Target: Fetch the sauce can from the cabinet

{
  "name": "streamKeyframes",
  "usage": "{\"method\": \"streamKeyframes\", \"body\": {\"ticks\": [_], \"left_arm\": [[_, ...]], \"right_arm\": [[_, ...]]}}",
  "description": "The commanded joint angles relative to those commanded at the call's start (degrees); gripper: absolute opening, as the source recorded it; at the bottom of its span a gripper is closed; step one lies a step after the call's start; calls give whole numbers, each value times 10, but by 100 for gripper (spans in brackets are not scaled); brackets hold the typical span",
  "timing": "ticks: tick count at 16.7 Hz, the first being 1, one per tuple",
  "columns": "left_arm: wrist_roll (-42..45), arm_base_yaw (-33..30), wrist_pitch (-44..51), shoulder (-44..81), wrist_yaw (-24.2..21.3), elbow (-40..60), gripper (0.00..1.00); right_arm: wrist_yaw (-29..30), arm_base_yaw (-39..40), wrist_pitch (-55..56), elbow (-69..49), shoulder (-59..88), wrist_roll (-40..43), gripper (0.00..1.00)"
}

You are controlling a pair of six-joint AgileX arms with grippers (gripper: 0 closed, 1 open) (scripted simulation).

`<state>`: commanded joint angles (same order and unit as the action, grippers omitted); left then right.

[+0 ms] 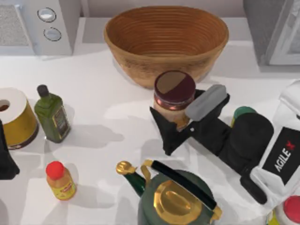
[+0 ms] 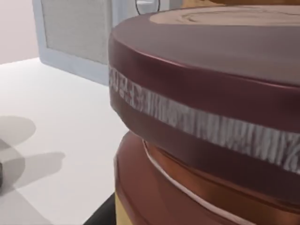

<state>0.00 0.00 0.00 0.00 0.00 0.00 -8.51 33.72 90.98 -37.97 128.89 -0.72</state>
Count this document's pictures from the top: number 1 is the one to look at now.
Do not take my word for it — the beige jar with maroon lid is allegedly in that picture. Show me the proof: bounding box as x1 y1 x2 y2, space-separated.
153 70 196 131

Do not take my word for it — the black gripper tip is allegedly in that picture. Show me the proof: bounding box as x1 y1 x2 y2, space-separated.
0 119 21 181

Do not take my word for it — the green and gold kettle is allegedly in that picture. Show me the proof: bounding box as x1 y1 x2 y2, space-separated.
116 159 223 225

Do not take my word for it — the brown woven basket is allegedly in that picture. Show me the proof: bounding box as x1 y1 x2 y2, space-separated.
104 6 230 90

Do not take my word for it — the pale microwave oven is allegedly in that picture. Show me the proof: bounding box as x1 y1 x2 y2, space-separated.
0 0 82 57

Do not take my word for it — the white bottle with red cap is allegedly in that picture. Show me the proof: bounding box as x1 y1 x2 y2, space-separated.
269 195 300 225

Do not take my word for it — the round microwave knob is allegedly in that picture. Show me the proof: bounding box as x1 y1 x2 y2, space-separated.
37 7 57 23
43 27 62 42

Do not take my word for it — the grey cabinet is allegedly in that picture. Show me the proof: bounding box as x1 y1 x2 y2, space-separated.
242 0 300 68

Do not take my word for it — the orange bottle with red cap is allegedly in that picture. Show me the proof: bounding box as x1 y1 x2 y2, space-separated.
45 161 77 201

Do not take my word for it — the grey speckled microwave door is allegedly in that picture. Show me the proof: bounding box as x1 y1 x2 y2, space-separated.
0 0 34 48

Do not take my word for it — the green-capped bottle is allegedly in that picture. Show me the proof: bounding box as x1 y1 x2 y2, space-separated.
231 106 258 128

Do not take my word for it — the yellow canister with white top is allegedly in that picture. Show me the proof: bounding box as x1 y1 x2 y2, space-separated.
0 87 39 150

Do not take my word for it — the pale grey cabinet door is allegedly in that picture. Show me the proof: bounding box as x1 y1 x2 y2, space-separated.
266 0 300 66

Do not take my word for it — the dark green oil bottle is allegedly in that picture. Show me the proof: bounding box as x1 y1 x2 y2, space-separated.
34 84 72 144

